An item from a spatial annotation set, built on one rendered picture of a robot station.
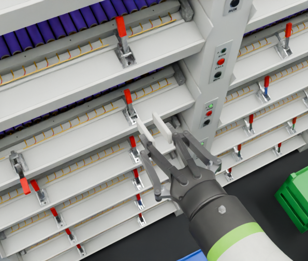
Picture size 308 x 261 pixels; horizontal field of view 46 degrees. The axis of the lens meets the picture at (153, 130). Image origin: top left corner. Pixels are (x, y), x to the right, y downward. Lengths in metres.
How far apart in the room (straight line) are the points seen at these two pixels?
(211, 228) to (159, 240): 1.12
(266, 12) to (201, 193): 0.41
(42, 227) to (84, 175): 0.27
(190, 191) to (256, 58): 0.50
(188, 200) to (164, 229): 1.09
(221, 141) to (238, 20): 0.62
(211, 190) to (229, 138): 0.73
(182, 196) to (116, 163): 0.44
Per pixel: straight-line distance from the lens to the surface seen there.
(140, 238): 1.66
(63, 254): 1.58
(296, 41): 1.06
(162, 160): 0.64
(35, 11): 0.53
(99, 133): 0.84
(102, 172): 1.01
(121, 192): 1.20
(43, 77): 0.68
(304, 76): 1.27
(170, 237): 1.67
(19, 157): 0.82
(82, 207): 1.19
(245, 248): 0.53
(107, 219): 1.38
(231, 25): 0.75
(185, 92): 0.89
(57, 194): 1.01
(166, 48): 0.71
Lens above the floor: 1.61
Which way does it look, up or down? 59 degrees down
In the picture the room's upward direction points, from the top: straight up
